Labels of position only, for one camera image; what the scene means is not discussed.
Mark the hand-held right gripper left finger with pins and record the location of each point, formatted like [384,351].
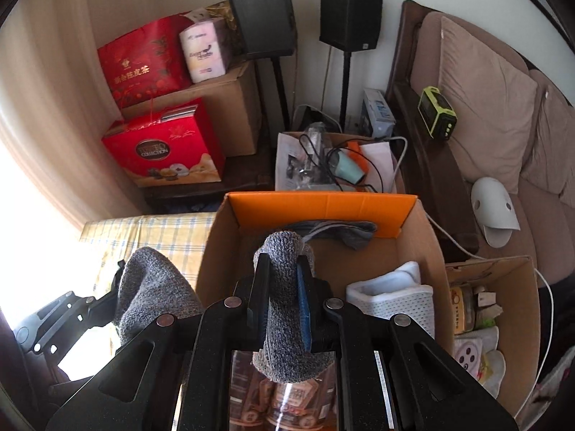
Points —
[259,314]

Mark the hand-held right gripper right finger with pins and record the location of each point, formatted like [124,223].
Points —
[303,309]

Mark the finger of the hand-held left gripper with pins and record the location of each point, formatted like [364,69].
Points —
[67,323]

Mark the grey knit sock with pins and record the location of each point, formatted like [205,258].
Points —
[283,278]
[341,231]
[152,292]

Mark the orange cardboard box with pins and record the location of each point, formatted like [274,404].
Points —
[404,242]

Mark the white mesh cloth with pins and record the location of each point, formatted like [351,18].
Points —
[395,301]

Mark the yellow checked cloth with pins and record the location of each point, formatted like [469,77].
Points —
[148,229]

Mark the yellow label jar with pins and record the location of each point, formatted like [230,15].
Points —
[462,307]

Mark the small cardboard box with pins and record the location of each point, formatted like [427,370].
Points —
[400,179]

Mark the orange plastic tool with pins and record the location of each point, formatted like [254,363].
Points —
[358,157]

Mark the white paper sheet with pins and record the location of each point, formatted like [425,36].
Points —
[379,161]

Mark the red chocolate gift bag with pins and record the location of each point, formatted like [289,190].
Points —
[170,148]

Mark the brown sofa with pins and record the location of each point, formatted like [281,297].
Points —
[449,175]

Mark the large brown cardboard box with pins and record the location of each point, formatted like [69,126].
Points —
[233,112]

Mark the white blue product box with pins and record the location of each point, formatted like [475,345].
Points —
[378,112]

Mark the open brown cardboard box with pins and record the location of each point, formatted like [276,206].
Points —
[516,287]

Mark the white rounded plastic shell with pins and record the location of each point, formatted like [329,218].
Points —
[492,206]

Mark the black speaker stand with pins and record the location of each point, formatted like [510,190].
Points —
[279,94]
[346,90]

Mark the green black portable device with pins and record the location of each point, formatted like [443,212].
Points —
[436,114]

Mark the beige curtain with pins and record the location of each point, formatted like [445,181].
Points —
[58,76]

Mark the red gift box top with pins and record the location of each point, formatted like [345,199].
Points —
[139,63]

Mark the white tissue pack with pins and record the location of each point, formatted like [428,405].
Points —
[206,49]

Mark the large beige sofa cushion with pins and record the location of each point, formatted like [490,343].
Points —
[489,94]

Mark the black speaker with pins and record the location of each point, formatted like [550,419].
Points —
[350,13]
[263,13]

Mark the gold patterned gift bag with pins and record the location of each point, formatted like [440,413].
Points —
[222,13]

